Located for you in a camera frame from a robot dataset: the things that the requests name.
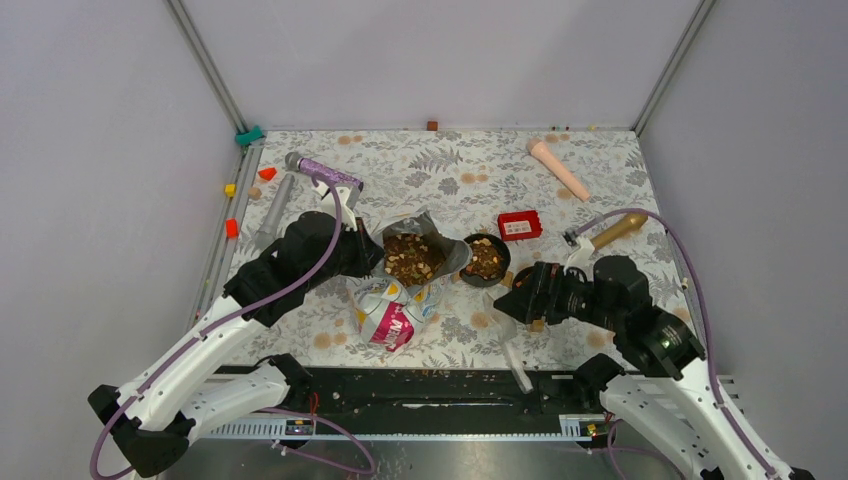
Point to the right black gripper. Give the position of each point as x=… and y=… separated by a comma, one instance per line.
x=549, y=280

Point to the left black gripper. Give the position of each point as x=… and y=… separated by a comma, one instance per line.
x=369, y=253

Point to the cat food bag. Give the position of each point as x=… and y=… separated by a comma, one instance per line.
x=402, y=293

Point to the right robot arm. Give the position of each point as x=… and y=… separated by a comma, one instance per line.
x=707, y=437

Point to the pet food kibble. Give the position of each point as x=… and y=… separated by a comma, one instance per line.
x=412, y=259

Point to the black bowl fish print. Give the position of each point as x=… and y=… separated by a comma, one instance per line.
x=526, y=273

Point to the black bowl paw print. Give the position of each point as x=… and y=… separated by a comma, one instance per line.
x=489, y=263

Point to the red plastic box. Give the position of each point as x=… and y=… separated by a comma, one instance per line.
x=521, y=225

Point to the grey toy microphone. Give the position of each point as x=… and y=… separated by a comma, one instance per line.
x=267, y=233

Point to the floral patterned table mat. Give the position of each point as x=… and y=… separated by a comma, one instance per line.
x=465, y=180

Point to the gold toy microphone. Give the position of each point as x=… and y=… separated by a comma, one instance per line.
x=628, y=224

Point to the purple glitter toy microphone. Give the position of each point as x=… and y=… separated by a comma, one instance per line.
x=296, y=162

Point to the red triangular block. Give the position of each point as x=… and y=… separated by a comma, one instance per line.
x=267, y=174

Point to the pink toy microphone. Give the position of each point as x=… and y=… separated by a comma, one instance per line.
x=539, y=150

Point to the teal plastic block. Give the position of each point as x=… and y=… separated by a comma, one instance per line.
x=250, y=136

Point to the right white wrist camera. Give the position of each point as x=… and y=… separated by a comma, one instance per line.
x=582, y=250

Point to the red block on rail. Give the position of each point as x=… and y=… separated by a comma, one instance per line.
x=232, y=229

